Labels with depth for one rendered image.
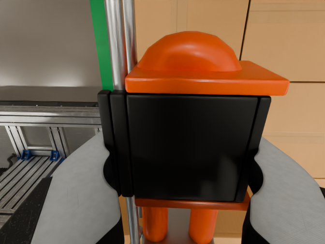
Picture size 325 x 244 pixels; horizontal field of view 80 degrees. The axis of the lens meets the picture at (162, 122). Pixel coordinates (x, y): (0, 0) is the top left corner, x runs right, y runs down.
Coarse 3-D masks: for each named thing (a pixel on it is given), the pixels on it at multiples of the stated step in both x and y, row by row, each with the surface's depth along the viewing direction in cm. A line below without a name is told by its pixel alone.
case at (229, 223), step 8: (248, 192) 47; (120, 200) 46; (120, 208) 44; (224, 216) 42; (232, 216) 42; (240, 216) 42; (128, 224) 41; (216, 224) 40; (224, 224) 40; (232, 224) 40; (240, 224) 40; (128, 232) 39; (216, 232) 39; (224, 232) 39; (232, 232) 39; (240, 232) 39; (128, 240) 39; (216, 240) 38; (224, 240) 38; (232, 240) 38; (240, 240) 38
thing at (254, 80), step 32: (256, 64) 12; (128, 96) 9; (160, 96) 9; (192, 96) 9; (224, 96) 9; (256, 96) 9; (160, 128) 10; (192, 128) 10; (224, 128) 10; (256, 128) 10; (160, 160) 11; (192, 160) 11; (224, 160) 11; (160, 192) 12; (192, 192) 12; (224, 192) 12
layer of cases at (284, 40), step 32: (160, 0) 55; (192, 0) 54; (224, 0) 54; (256, 0) 54; (288, 0) 53; (320, 0) 53; (160, 32) 58; (224, 32) 57; (256, 32) 57; (288, 32) 57; (320, 32) 56; (288, 64) 61; (320, 64) 60; (288, 96) 65; (320, 96) 65; (288, 128) 71; (320, 128) 70; (320, 160) 76
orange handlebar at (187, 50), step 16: (192, 32) 10; (160, 48) 10; (176, 48) 10; (192, 48) 9; (208, 48) 9; (224, 48) 10; (144, 64) 10; (160, 64) 10; (176, 64) 10; (192, 64) 10; (208, 64) 10; (224, 64) 10; (144, 208) 15; (160, 208) 15; (144, 224) 16; (160, 224) 15; (192, 224) 16; (208, 224) 15; (160, 240) 16; (208, 240) 16
